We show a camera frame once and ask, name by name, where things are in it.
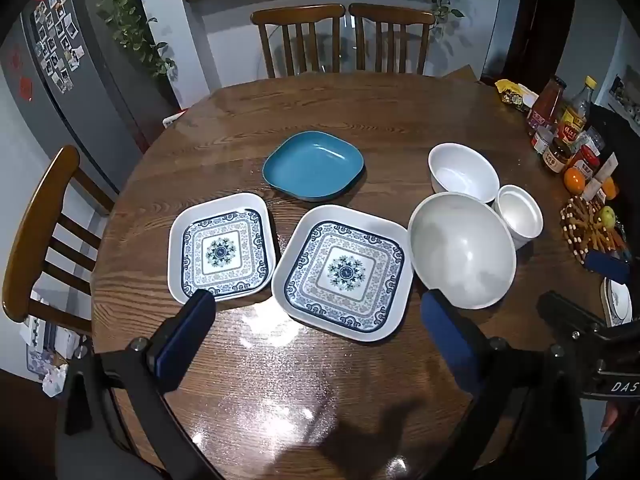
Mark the brown sauce jar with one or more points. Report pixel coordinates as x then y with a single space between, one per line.
556 156

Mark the red sauce bottle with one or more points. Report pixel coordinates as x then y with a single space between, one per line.
546 105

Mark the large white bowl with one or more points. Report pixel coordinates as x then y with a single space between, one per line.
462 250

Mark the red lid jar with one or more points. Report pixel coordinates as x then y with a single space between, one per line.
586 164

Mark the black cloth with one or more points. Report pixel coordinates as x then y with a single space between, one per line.
620 135

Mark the wooden beaded trivet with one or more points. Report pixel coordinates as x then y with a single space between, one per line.
582 232

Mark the cluster of photo magnets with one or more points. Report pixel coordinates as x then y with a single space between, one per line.
55 35

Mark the dark wooden door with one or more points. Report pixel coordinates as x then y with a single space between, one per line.
540 20

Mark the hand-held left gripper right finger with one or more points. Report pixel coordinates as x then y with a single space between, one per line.
447 340

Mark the small white label jar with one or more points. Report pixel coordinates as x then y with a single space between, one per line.
542 140

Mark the white tube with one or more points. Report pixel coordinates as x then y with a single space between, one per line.
600 177

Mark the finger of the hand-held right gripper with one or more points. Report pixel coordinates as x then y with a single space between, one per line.
607 266
567 310

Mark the crumpled white paper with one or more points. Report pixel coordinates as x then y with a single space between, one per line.
55 379

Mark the small blue patterned square plate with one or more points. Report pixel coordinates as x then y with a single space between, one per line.
222 248

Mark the clear plastic jar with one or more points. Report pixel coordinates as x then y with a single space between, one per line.
596 139

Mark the small white plate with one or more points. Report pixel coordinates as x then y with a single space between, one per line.
620 302

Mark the small trailing green plant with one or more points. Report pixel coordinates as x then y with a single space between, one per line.
447 0

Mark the small white bowl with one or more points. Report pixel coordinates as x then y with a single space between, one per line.
520 212

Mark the medium white bowl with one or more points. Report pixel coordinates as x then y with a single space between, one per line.
462 170

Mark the yellow cap oil bottle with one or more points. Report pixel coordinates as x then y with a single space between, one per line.
575 117

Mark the large blue patterned square plate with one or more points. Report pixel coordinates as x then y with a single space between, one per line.
345 272

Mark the yellow snack packet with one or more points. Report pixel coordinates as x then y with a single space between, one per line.
515 94

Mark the green apple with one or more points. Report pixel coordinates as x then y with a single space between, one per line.
608 215

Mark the orange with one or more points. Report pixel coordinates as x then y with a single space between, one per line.
574 180
610 188

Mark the person's right hand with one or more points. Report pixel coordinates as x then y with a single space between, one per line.
611 416

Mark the wooden chair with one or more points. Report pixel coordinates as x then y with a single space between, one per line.
297 35
45 220
392 35

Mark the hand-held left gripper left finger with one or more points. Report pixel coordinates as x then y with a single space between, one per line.
182 340

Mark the grey refrigerator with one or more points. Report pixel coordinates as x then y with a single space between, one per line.
105 70

